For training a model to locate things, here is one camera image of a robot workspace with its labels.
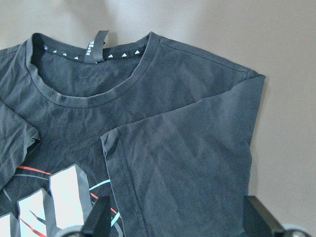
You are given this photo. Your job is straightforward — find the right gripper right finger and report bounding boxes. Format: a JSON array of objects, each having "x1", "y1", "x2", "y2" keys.
[{"x1": 243, "y1": 196, "x2": 285, "y2": 237}]

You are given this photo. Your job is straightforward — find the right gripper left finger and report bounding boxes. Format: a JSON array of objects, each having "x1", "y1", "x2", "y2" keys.
[{"x1": 81, "y1": 196, "x2": 111, "y2": 237}]

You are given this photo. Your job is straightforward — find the black t-shirt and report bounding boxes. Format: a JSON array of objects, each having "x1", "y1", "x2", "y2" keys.
[{"x1": 0, "y1": 32, "x2": 265, "y2": 237}]

